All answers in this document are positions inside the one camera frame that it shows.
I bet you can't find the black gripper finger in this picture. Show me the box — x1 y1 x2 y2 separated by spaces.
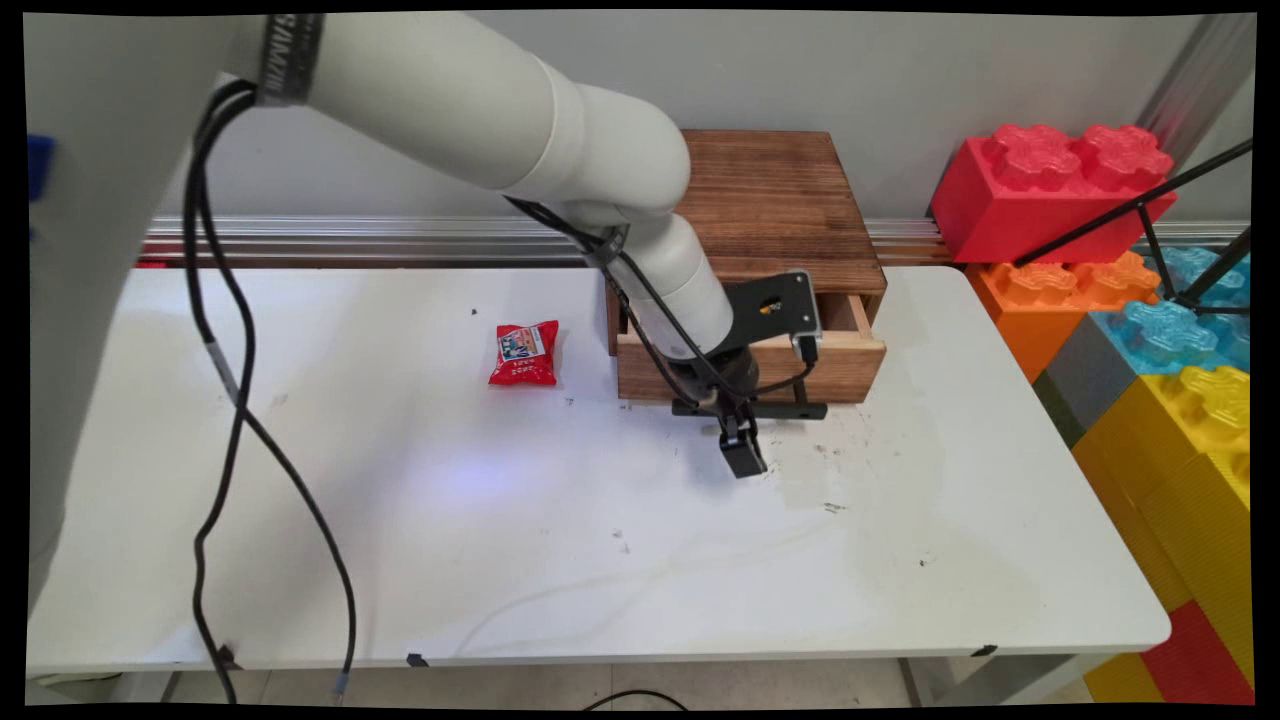
718 412 769 480

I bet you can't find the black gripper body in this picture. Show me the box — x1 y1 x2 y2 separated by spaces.
664 344 763 413

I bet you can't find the black metal drawer handle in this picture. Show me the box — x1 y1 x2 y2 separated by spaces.
671 396 830 422

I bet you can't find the wooden drawer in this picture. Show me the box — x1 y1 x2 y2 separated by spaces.
616 293 888 405

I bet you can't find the brown wooden cabinet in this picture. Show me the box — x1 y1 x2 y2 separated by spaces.
605 129 889 406

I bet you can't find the red snack packet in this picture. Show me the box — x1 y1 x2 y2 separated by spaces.
487 319 561 389

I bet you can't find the orange giant toy brick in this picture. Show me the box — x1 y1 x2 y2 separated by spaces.
964 250 1163 385

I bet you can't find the white table leg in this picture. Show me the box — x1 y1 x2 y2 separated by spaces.
897 654 1113 708

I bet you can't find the grey giant toy brick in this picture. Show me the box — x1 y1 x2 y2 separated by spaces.
1033 313 1143 448

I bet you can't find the red giant toy brick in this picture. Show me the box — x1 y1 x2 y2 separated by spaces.
929 122 1179 267

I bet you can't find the small yellow ribbed toy brick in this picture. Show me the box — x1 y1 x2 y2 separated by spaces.
1082 650 1169 705

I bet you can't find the translucent blue giant toy brick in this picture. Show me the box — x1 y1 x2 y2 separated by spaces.
1090 245 1252 377

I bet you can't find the large yellow giant toy brick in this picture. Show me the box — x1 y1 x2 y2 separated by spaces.
1070 364 1255 691

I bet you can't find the black tripod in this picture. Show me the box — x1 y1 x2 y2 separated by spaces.
1013 138 1255 318

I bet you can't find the flat red ribbed toy brick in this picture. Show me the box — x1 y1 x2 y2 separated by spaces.
1139 598 1257 707

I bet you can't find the upright aluminium profile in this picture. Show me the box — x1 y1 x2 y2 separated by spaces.
1138 14 1257 169

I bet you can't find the blue blurred object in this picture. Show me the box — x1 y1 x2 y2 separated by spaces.
27 134 57 203

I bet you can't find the thin black camera cable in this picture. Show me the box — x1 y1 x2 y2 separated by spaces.
508 195 823 413

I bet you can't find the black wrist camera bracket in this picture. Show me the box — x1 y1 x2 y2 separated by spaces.
712 269 824 363

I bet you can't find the black floor cable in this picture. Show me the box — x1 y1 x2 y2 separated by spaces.
580 688 693 712

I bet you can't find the long black hanging cable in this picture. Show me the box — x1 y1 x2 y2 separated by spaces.
182 78 359 705

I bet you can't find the grey printed arm strap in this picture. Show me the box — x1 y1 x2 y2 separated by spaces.
254 13 327 107

